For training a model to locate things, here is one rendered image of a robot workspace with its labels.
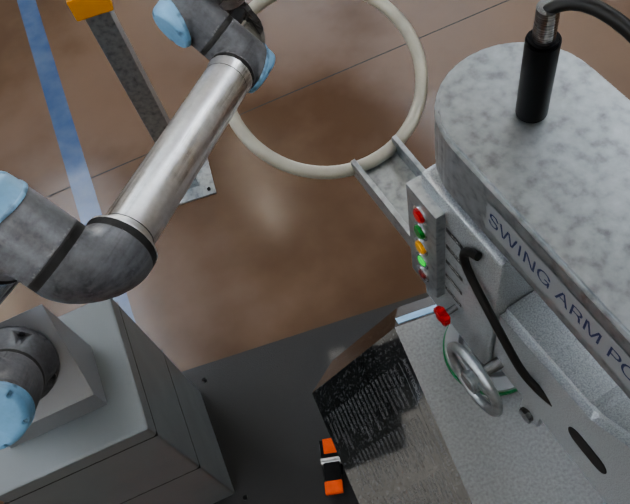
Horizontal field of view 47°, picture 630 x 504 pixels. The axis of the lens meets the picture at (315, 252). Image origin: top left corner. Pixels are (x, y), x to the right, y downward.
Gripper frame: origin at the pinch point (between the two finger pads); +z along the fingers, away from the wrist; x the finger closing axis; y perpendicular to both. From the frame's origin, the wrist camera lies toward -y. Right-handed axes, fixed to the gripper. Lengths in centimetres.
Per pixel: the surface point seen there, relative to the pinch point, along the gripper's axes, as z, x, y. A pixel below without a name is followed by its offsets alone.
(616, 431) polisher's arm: -59, 90, 50
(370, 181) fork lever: -4.8, 44.2, 18.7
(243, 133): -1.1, 13.9, 21.7
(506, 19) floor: 145, 62, -123
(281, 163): -1.0, 24.7, 23.6
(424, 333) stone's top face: 13, 72, 40
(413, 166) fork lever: -4, 51, 11
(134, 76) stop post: 82, -45, 0
